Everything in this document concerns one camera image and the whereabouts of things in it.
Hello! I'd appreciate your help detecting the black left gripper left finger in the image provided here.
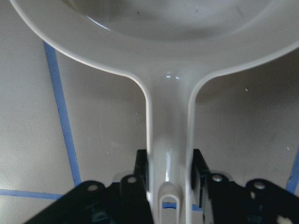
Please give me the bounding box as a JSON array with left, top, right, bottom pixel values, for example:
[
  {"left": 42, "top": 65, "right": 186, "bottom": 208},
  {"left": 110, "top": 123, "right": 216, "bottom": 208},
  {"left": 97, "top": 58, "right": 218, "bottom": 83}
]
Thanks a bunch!
[{"left": 26, "top": 149, "right": 154, "bottom": 224}]

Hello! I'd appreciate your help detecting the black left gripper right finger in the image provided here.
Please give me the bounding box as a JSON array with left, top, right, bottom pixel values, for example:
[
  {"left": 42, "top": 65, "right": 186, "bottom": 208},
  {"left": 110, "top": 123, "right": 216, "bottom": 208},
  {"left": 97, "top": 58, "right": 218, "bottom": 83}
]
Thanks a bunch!
[{"left": 191, "top": 149, "right": 299, "bottom": 224}]

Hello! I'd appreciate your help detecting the beige plastic dustpan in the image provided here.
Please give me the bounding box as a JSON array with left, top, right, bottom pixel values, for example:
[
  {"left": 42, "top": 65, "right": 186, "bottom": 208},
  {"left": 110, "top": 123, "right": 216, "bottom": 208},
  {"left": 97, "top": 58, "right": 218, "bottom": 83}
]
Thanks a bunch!
[{"left": 12, "top": 0, "right": 299, "bottom": 224}]

